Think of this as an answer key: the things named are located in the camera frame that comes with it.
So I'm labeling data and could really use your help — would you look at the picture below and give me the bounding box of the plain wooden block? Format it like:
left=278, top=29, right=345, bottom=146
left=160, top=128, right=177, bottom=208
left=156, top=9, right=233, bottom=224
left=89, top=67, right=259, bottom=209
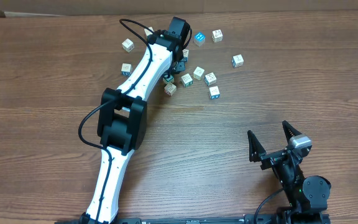
left=193, top=67, right=204, bottom=80

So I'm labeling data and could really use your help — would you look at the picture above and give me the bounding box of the blue top wooden block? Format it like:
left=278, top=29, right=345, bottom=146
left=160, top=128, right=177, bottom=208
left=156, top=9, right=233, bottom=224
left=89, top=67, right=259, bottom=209
left=193, top=32, right=206, bottom=47

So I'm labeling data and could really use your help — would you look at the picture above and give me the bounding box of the wooden block blue T side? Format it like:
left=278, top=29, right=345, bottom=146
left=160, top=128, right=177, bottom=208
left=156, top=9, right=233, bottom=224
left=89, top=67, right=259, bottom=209
left=209, top=86, right=220, bottom=99

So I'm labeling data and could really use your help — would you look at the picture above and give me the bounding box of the wooden block blue side left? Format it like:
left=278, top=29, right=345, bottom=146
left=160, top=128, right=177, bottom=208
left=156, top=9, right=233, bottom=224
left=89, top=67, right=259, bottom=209
left=121, top=63, right=132, bottom=76

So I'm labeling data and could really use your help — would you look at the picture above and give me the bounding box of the wooden block top right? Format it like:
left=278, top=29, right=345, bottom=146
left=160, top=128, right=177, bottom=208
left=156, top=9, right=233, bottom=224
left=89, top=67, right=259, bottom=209
left=212, top=29, right=223, bottom=42

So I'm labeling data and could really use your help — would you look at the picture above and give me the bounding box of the wooden block blue edge centre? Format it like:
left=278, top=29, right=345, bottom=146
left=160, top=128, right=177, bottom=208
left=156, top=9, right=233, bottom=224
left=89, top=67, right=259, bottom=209
left=204, top=72, right=217, bottom=86

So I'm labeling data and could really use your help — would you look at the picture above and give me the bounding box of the wooden block umbrella right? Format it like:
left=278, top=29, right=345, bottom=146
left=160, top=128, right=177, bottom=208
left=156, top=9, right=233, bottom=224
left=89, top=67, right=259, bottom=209
left=231, top=54, right=244, bottom=68

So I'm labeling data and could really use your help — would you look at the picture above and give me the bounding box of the wooden block animal drawing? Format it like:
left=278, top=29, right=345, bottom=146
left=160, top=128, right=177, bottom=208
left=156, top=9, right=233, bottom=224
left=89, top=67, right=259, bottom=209
left=164, top=83, right=177, bottom=96

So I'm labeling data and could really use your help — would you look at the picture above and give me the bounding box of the cardboard backdrop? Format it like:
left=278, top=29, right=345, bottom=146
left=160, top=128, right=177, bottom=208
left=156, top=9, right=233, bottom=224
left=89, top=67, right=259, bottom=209
left=0, top=0, right=358, bottom=17

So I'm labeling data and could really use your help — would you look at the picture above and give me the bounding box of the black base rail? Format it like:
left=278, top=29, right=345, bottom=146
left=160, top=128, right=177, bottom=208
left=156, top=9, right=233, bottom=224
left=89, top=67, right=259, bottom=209
left=54, top=213, right=331, bottom=224

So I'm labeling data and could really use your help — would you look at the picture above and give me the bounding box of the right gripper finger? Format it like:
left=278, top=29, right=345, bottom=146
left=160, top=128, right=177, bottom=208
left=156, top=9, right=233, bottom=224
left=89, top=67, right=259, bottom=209
left=282, top=120, right=302, bottom=144
left=247, top=130, right=266, bottom=162

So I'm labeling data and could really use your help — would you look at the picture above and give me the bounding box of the wooden block M drawing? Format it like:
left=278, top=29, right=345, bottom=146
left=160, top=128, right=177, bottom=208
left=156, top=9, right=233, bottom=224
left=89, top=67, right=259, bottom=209
left=180, top=73, right=193, bottom=88

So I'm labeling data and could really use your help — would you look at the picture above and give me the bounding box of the wooden block far left upper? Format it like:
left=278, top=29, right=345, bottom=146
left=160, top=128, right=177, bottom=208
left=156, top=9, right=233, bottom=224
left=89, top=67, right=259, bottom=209
left=122, top=39, right=134, bottom=52

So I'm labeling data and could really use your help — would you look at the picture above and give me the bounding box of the green number four block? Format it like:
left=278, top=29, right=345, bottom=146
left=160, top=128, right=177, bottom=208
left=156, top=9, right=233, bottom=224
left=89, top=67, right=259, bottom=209
left=162, top=73, right=174, bottom=84

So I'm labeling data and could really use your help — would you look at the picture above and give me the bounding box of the leaf block blue side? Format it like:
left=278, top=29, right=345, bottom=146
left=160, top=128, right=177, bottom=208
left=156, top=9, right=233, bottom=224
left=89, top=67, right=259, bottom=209
left=182, top=49, right=189, bottom=62

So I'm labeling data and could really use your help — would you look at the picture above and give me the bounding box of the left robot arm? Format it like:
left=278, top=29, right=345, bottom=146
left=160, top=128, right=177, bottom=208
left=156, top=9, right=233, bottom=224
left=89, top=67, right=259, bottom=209
left=78, top=17, right=192, bottom=224

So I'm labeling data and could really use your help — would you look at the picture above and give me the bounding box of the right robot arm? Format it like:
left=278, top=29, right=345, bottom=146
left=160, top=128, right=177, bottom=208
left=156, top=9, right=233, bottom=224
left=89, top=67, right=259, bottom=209
left=244, top=120, right=331, bottom=224

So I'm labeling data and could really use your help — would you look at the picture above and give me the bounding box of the wooden block green side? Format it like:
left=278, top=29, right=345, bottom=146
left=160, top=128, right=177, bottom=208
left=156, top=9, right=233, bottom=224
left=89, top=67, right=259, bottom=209
left=144, top=27, right=154, bottom=37

